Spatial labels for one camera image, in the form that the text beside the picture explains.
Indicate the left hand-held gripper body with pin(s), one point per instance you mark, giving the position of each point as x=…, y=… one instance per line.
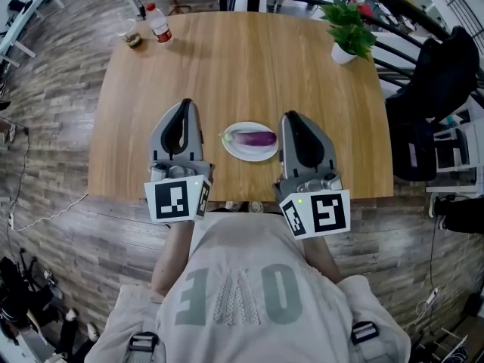
x=172, y=202

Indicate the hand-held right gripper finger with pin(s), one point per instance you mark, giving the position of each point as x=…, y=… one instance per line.
x=329, y=153
x=285, y=153

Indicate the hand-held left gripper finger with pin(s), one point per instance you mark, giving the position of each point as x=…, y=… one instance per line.
x=198, y=142
x=157, y=142

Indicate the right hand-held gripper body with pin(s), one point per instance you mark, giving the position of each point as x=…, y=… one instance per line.
x=325, y=210

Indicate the purple eggplant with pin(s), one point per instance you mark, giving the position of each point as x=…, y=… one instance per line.
x=255, y=138

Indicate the person's right forearm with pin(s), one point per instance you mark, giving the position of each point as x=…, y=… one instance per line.
x=321, y=259

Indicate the person's left forearm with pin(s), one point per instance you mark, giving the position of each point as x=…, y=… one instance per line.
x=170, y=259

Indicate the wooden table top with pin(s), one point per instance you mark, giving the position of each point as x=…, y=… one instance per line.
x=246, y=70

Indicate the white plate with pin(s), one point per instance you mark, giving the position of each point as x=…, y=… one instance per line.
x=249, y=154

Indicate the person's right shoe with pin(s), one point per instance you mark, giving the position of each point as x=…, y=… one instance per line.
x=256, y=206

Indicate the person's light printed shirt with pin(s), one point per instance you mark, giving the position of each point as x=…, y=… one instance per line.
x=246, y=248

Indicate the clear plastic cup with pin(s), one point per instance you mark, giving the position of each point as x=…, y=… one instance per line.
x=134, y=41

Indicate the clear plastic bottle red cap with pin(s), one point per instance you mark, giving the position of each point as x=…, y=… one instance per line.
x=160, y=26

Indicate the green plant white pot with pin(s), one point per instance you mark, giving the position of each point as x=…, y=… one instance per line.
x=349, y=32

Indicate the white metal chair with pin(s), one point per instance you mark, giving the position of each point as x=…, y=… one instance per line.
x=452, y=138

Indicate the white power strip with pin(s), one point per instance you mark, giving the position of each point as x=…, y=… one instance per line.
x=11, y=221
x=433, y=295

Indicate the black jacket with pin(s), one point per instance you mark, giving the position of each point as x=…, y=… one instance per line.
x=442, y=74

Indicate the red bag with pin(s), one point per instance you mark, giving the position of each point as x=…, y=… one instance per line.
x=363, y=10

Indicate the black equipment stand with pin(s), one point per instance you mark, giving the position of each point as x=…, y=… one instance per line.
x=22, y=297

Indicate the white folding rack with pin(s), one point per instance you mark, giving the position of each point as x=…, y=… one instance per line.
x=442, y=348

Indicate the white table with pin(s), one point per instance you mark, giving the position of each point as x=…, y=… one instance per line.
x=28, y=11

